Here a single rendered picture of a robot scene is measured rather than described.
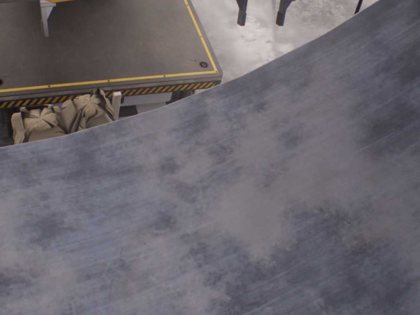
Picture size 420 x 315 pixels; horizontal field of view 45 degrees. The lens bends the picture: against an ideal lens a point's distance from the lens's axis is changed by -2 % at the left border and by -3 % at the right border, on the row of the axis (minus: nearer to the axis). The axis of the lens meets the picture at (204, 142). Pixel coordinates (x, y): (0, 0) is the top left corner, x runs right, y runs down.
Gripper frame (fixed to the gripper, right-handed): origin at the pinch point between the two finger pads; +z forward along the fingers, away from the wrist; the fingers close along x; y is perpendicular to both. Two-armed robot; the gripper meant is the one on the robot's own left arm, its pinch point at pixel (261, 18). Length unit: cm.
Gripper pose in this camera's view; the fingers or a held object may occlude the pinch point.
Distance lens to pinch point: 159.7
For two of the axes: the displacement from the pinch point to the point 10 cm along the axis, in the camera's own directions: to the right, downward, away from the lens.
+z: -1.1, 8.7, 4.8
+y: 3.7, 4.9, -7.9
